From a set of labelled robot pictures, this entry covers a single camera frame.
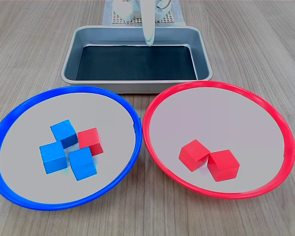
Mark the red cube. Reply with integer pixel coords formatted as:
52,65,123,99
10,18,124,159
178,139,211,173
77,127,105,157
207,149,240,182

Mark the pale perforated plate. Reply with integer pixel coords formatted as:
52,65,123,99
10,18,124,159
112,9,176,25

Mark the black mat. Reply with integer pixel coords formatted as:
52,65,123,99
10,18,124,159
75,45,198,81

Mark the steel tray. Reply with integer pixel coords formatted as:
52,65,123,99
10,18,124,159
60,26,213,94

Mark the blue-rimmed white plate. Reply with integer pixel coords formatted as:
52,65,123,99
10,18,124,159
0,85,143,211

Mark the red-rimmed white plate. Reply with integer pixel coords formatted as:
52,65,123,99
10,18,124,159
142,80,295,200

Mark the blue cube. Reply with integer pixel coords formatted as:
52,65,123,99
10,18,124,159
39,142,68,175
50,119,79,149
68,146,98,182

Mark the thin grey cable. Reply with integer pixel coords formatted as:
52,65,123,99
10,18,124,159
155,0,172,11

